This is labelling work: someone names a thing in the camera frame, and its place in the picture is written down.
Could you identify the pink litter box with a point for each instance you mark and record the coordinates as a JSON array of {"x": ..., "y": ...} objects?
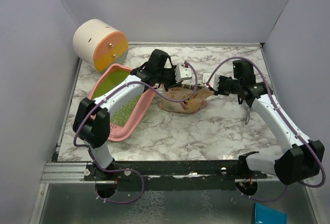
[{"x": 124, "y": 120}]

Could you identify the metal litter scoop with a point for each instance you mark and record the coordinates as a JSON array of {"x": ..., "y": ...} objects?
[{"x": 247, "y": 116}]

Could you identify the blue plastic object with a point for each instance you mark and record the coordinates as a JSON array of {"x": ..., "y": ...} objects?
[{"x": 265, "y": 215}]

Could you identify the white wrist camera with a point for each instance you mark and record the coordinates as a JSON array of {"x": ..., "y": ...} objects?
[
  {"x": 210, "y": 82},
  {"x": 182, "y": 73}
]

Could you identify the cream orange cylindrical container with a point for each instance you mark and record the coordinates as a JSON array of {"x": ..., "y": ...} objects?
[{"x": 100, "y": 45}]

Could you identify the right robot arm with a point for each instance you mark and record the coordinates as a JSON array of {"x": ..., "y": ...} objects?
[{"x": 301, "y": 160}]

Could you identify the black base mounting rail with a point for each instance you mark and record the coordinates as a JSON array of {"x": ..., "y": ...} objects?
[{"x": 172, "y": 175}]

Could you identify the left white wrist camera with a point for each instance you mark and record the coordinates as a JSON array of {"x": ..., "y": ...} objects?
[{"x": 182, "y": 73}]

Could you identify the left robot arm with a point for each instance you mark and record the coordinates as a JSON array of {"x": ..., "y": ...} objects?
[{"x": 92, "y": 120}]

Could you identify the beige cat litter bag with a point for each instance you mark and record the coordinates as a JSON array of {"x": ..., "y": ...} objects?
[{"x": 192, "y": 105}]

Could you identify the aluminium frame rail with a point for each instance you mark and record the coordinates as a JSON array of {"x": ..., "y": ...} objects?
[{"x": 63, "y": 173}]

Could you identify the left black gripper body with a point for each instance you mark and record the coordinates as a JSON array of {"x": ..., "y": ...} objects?
[{"x": 167, "y": 78}]

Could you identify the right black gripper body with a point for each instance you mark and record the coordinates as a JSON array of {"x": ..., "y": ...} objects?
[{"x": 227, "y": 85}]

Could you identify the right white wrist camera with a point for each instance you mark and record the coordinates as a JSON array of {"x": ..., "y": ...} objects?
[{"x": 210, "y": 82}]

